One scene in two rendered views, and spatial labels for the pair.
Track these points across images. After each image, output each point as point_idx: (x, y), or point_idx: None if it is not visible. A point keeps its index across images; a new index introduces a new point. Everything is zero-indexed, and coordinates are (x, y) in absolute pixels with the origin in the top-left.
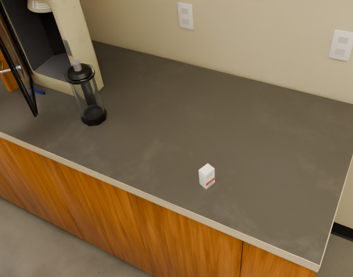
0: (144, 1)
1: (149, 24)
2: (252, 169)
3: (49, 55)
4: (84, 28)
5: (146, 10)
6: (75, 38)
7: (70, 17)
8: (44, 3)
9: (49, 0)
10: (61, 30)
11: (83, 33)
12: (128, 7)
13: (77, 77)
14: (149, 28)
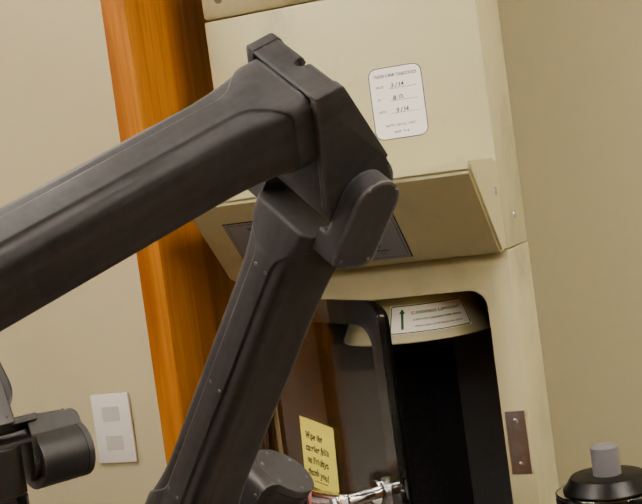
0: (633, 374)
1: None
2: None
3: None
4: (544, 394)
5: (639, 402)
6: (535, 414)
7: (528, 342)
8: (465, 289)
9: (487, 274)
10: (510, 376)
11: (545, 409)
12: (569, 407)
13: (627, 489)
14: None
